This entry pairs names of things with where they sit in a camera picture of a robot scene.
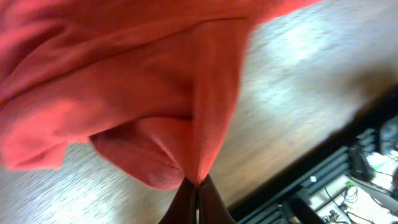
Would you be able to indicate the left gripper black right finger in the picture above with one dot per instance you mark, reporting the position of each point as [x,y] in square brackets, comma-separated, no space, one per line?
[211,206]

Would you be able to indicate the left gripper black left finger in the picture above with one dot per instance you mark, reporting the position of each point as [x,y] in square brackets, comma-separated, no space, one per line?
[183,209]

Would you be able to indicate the orange McKinney Boyd soccer t-shirt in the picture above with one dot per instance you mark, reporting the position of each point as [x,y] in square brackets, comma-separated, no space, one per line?
[152,84]

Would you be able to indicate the black aluminium frame rail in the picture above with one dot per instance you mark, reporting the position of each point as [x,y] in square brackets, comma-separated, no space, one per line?
[287,195]

